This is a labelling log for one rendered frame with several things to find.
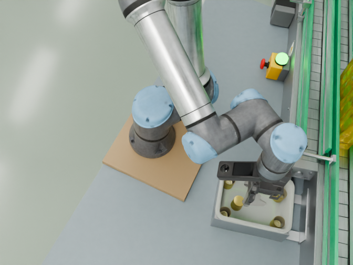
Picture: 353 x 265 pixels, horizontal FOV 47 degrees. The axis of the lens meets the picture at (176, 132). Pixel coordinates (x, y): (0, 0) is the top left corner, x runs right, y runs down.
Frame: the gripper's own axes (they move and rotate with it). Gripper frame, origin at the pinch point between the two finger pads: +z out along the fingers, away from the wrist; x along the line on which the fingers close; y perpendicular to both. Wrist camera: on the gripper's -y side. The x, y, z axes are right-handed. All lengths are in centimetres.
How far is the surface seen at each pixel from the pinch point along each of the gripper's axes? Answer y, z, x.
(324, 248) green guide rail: 22.2, -2.2, -11.7
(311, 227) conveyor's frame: 20.6, 3.6, -4.9
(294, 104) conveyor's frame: 13.2, 0.2, 33.7
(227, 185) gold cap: -3.9, 8.0, 4.7
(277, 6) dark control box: 6, 5, 81
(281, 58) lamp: 9, 3, 54
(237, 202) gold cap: -0.5, 6.7, -0.4
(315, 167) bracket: 20.2, -0.4, 12.2
